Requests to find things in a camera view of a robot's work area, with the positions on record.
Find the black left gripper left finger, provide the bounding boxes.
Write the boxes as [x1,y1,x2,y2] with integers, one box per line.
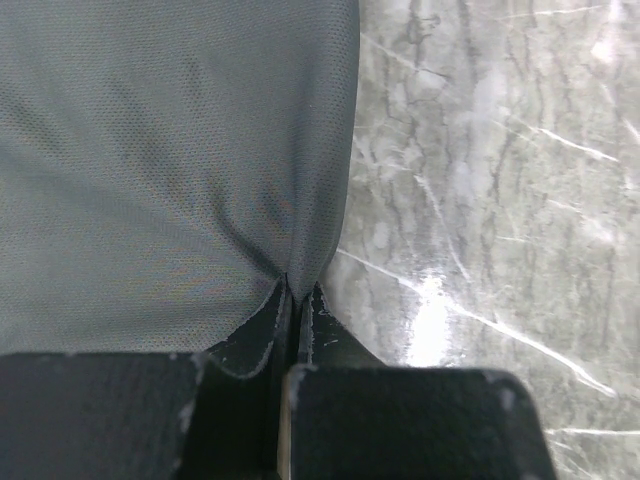
[1,284,291,479]

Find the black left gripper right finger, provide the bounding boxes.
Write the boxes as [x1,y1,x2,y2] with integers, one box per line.
[287,288,555,479]

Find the dark grey t shirt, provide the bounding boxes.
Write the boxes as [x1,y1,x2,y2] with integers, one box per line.
[1,1,359,353]

